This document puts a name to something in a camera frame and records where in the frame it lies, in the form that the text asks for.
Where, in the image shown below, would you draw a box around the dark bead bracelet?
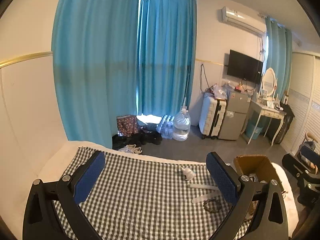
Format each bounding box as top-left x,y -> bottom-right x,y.
203,197 -> 228,214

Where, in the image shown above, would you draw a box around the white toothed plastic strip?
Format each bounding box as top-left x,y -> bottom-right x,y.
191,192 -> 221,204

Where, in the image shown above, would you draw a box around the small white bottle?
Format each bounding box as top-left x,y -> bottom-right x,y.
181,167 -> 196,181

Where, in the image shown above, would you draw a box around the chair with clothes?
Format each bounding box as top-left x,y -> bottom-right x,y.
295,132 -> 318,174

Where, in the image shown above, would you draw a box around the black bag beside table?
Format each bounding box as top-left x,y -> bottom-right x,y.
266,102 -> 295,144

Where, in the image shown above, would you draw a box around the cardboard box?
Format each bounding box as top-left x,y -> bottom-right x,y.
233,154 -> 285,194

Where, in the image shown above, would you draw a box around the white dressing table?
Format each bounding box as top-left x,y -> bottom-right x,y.
246,100 -> 287,147

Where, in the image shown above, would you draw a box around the teal waste bin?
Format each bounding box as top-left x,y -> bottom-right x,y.
245,120 -> 263,140

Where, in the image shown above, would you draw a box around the white louvered wardrobe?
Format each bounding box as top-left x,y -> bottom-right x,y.
283,53 -> 319,154

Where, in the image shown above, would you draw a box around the oval white mirror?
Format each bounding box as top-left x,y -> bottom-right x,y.
260,68 -> 277,98

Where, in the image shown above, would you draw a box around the grey mini fridge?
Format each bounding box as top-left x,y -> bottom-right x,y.
217,89 -> 251,141

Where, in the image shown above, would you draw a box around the green white checkered cloth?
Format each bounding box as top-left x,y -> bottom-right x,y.
53,146 -> 258,240

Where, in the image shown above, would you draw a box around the white suitcase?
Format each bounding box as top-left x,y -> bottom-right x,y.
199,93 -> 226,138

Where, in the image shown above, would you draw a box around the plastic bag on suitcase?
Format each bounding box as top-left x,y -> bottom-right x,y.
213,84 -> 228,100

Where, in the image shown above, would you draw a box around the white sneakers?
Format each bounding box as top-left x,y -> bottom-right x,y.
119,144 -> 143,154

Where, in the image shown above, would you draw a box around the teal curtain right panel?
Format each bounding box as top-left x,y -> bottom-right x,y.
265,17 -> 292,100

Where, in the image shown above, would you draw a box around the teal curtain panel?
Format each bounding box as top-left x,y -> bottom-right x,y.
52,0 -> 139,148
265,17 -> 292,100
137,0 -> 197,116

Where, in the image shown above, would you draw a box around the large clear water jug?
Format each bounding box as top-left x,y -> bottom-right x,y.
172,106 -> 191,141

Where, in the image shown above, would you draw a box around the dark floral bag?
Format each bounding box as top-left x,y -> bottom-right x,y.
117,115 -> 139,137

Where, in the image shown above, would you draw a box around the pile of black clothes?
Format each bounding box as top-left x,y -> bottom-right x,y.
112,129 -> 162,150

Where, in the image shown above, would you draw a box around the white air conditioner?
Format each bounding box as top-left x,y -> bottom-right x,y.
221,7 -> 266,36

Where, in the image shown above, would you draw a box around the pack of water bottles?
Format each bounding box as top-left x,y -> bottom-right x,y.
156,115 -> 174,139

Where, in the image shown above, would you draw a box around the teal curtain middle panel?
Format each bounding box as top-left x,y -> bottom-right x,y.
137,0 -> 197,116

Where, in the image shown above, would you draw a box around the teal curtain left panel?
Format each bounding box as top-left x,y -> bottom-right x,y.
52,0 -> 139,148

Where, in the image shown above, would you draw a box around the black wall television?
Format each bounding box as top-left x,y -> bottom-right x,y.
227,50 -> 263,85

